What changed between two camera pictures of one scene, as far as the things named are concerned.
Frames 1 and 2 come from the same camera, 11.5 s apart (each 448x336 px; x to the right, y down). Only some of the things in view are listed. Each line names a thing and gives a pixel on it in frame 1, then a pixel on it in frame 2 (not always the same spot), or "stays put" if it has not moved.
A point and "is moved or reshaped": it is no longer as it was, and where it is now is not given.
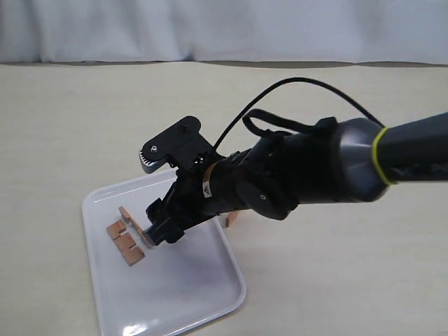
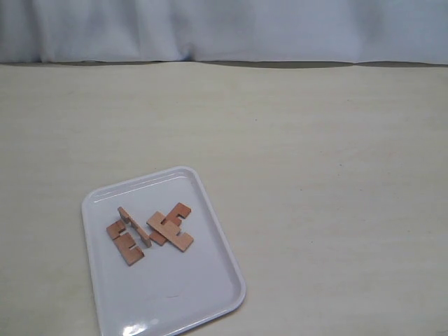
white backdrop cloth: (258, 33) stays put
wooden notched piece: (230, 218) is moved or reshaped
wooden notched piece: (129, 220) stays put
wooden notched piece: (120, 234) stays put
